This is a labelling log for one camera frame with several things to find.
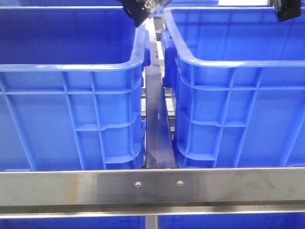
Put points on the steel divider bar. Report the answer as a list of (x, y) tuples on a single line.
[(159, 151)]

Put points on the blue crate lower left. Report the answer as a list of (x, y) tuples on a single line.
[(135, 222)]

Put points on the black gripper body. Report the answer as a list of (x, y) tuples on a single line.
[(287, 9), (142, 10)]

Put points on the blue plastic crate right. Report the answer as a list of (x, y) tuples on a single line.
[(238, 78)]

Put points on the stainless steel front rail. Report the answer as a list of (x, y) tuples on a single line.
[(107, 193)]

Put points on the blue crate lower right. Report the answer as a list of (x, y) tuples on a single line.
[(234, 221)]

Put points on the blue crate far back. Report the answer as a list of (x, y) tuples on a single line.
[(193, 3)]

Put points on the blue plastic crate left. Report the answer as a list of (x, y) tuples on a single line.
[(71, 89)]

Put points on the blue plastic crate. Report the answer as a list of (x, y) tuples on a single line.
[(71, 89), (238, 78)]

